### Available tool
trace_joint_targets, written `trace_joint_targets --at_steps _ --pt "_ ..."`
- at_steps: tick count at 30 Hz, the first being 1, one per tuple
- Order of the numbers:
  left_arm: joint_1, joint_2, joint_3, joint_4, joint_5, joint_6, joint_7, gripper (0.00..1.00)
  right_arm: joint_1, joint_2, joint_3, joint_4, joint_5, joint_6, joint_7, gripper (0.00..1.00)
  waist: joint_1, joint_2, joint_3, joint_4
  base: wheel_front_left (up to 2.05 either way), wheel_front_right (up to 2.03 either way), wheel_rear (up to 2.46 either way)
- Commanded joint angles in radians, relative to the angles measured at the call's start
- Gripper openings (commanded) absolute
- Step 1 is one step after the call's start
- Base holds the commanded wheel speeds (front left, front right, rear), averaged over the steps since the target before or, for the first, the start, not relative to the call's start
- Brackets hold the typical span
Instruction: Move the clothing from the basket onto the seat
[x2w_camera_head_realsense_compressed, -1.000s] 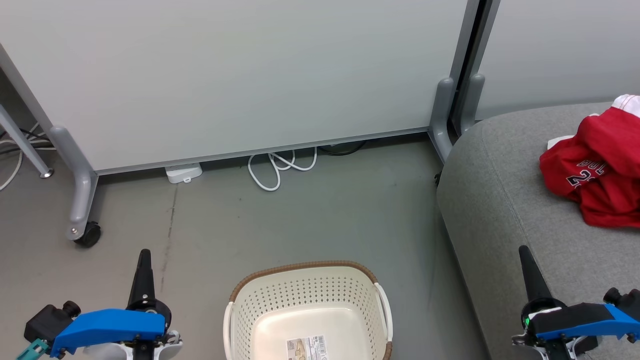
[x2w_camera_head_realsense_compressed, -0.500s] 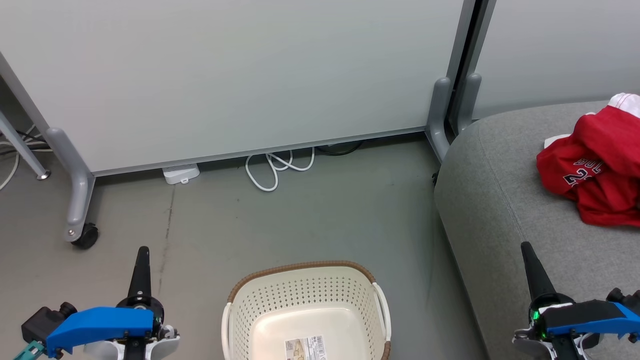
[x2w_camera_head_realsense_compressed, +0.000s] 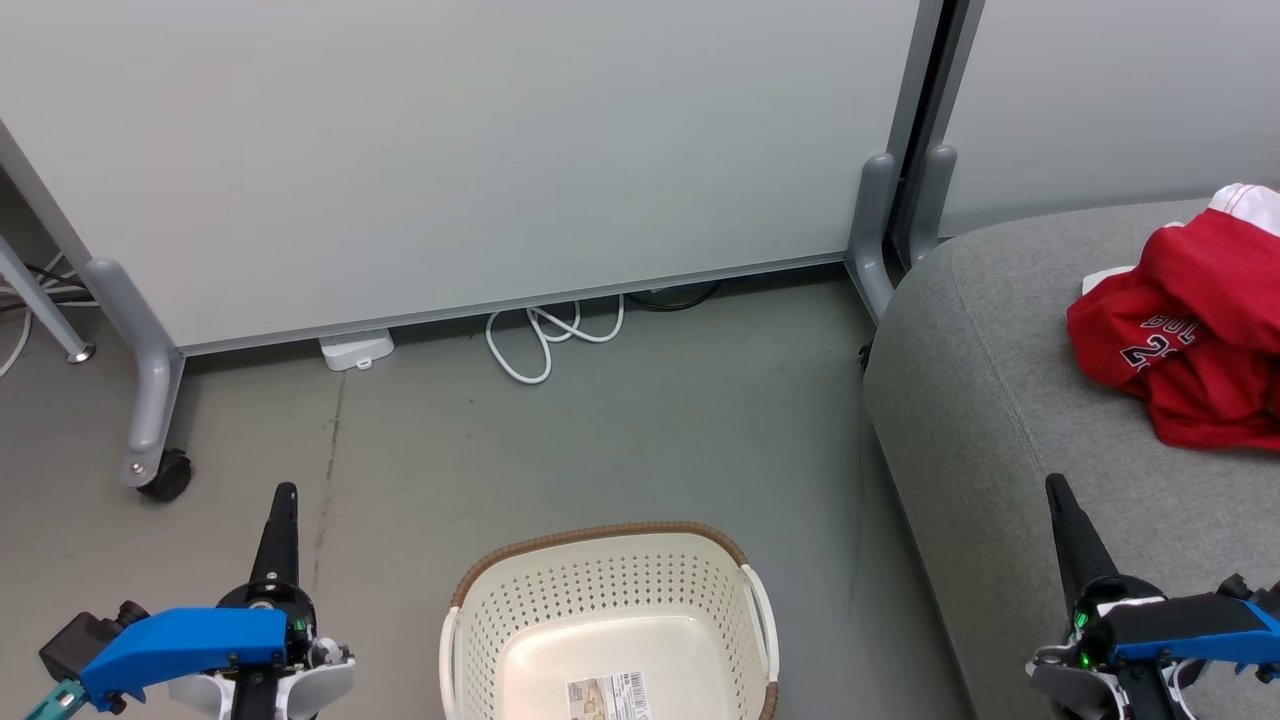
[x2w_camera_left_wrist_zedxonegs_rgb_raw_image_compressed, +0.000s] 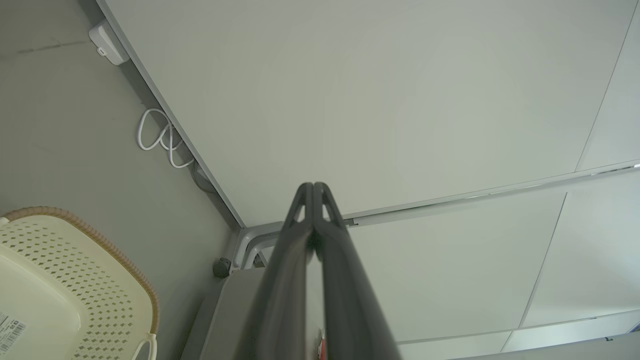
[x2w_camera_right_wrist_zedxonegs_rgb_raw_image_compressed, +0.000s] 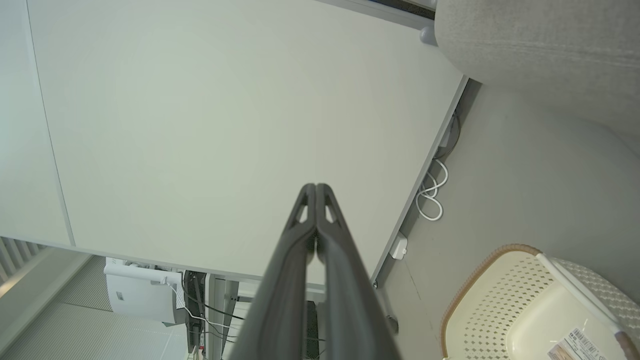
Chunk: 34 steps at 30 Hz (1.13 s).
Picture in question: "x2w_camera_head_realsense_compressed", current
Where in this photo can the small black sofa caster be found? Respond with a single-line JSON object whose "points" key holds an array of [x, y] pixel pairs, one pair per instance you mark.
{"points": [[866, 355]]}

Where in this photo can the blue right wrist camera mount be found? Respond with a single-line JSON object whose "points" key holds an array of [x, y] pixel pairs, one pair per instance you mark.
{"points": [[1190, 625]]}

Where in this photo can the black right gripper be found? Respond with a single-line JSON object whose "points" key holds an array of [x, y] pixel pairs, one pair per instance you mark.
{"points": [[1095, 620]]}

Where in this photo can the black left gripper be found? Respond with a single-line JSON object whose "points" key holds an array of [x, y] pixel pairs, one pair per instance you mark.
{"points": [[302, 625]]}

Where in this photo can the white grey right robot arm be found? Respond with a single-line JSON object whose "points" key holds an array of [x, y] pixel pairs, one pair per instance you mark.
{"points": [[1060, 690]]}

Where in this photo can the narrow white partition panel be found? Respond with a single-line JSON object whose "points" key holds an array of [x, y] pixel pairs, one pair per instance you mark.
{"points": [[1110, 100]]}

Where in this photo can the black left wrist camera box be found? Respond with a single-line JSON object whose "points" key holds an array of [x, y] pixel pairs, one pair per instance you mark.
{"points": [[85, 640]]}

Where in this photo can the black caster wheel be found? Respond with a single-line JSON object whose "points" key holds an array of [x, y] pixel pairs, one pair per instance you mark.
{"points": [[168, 478]]}

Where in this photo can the red basketball jersey with lettering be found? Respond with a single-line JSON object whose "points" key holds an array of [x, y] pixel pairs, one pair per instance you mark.
{"points": [[1200, 395]]}

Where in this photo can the grey fabric sofa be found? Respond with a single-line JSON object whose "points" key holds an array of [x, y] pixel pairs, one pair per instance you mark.
{"points": [[1000, 420]]}

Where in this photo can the grey metal table leg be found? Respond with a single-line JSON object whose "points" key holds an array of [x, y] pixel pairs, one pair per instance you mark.
{"points": [[40, 310]]}

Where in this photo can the paper label sticker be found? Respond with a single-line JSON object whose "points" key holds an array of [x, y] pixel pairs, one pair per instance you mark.
{"points": [[608, 698]]}

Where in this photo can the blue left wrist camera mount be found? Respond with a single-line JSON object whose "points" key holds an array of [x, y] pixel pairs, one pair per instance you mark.
{"points": [[190, 645]]}

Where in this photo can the cream perforated laundry basket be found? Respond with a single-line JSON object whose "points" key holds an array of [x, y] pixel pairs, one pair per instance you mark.
{"points": [[610, 600]]}

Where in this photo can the white power adapter box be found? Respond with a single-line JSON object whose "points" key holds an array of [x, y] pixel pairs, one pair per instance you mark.
{"points": [[355, 350]]}

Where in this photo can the grey partition foot with caster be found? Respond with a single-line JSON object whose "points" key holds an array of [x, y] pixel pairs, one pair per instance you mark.
{"points": [[150, 370]]}

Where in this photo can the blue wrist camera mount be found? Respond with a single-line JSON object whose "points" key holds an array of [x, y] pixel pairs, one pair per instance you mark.
{"points": [[190, 645], [1190, 625]]}

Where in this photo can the large white partition panel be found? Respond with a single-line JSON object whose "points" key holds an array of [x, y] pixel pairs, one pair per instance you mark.
{"points": [[450, 150]]}

